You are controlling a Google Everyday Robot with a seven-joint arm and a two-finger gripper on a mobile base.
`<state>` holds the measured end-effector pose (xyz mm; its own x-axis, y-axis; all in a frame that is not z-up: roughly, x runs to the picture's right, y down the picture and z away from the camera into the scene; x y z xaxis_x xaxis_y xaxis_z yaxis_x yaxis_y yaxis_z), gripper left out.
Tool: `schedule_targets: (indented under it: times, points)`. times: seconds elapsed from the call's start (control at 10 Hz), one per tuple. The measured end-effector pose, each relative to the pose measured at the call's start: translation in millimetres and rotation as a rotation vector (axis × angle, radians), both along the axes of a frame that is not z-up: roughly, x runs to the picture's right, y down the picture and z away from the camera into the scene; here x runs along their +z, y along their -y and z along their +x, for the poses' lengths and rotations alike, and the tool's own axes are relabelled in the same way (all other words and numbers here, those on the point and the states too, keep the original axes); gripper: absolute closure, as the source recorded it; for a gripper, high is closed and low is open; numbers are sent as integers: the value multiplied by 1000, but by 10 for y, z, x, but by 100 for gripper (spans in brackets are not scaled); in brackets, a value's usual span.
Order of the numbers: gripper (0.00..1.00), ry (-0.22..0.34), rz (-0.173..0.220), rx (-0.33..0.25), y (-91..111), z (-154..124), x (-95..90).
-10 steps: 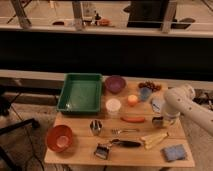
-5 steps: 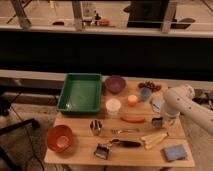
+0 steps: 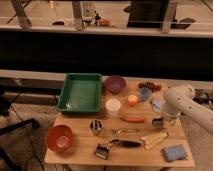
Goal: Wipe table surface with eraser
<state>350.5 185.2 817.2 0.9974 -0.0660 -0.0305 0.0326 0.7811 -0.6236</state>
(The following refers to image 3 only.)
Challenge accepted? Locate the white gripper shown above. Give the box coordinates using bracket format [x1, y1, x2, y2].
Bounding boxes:
[152, 110, 180, 128]

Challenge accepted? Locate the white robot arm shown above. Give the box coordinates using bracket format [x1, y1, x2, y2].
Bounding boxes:
[152, 84, 213, 135]

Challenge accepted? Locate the blue eraser sponge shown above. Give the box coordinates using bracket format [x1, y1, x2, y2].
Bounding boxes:
[162, 144, 187, 162]

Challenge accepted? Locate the red sausage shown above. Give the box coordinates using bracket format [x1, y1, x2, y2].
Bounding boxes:
[120, 117, 145, 123]

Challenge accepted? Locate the blue cup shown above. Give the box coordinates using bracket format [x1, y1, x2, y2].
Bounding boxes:
[140, 87, 152, 101]

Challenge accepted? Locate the orange fruit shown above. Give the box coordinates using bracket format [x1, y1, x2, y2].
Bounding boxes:
[127, 95, 138, 106]

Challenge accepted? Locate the red grapes bunch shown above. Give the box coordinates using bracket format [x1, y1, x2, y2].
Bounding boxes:
[138, 81, 162, 92]

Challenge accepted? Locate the silver fork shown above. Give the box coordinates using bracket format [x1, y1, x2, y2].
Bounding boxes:
[111, 129, 140, 135]

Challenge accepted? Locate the white round container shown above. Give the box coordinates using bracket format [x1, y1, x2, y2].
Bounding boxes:
[105, 98, 121, 115]

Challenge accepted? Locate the purple bowl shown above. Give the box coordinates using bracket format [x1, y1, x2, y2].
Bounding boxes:
[104, 75, 126, 94]

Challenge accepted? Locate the metal cup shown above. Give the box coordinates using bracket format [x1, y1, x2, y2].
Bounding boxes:
[90, 120, 102, 136]

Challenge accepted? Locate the green plastic tray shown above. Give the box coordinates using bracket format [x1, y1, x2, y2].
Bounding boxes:
[57, 73, 102, 115]

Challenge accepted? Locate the red bowl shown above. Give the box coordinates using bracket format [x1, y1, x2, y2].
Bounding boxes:
[45, 125, 73, 152]

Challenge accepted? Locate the black office chair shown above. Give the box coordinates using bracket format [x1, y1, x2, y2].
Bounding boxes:
[0, 86, 40, 171]

